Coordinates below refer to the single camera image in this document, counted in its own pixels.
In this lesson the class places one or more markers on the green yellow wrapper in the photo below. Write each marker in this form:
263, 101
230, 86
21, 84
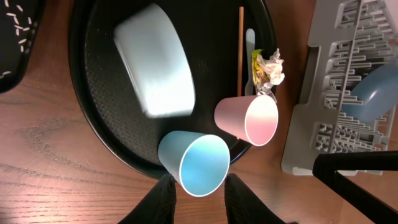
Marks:
257, 73

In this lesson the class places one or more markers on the dark blue plate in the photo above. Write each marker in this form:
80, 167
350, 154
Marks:
377, 91

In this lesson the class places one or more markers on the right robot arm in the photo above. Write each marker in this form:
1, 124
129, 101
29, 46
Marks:
363, 191

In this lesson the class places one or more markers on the round black serving tray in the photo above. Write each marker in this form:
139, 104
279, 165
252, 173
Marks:
208, 30

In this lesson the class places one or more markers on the small blue cup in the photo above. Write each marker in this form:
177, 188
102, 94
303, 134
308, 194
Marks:
198, 162

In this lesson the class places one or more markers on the wooden chopstick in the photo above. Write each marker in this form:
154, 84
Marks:
240, 50

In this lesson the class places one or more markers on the scattered rice grains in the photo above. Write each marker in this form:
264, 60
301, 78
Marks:
16, 20

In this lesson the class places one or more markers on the light blue plastic spoon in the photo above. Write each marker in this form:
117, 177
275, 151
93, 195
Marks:
250, 47

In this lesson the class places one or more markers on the black rectangular tray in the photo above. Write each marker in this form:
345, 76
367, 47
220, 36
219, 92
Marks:
10, 82

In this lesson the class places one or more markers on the white light-blue bowl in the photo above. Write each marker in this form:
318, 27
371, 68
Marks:
155, 60

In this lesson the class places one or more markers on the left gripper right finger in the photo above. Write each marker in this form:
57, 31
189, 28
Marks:
243, 206

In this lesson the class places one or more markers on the crumpled white tissue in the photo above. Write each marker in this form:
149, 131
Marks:
273, 67

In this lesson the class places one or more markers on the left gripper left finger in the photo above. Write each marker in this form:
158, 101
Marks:
157, 207

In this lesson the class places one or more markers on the grey dishwasher rack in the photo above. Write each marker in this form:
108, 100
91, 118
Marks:
347, 41

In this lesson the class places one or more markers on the pink cup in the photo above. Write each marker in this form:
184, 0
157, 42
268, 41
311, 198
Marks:
253, 119

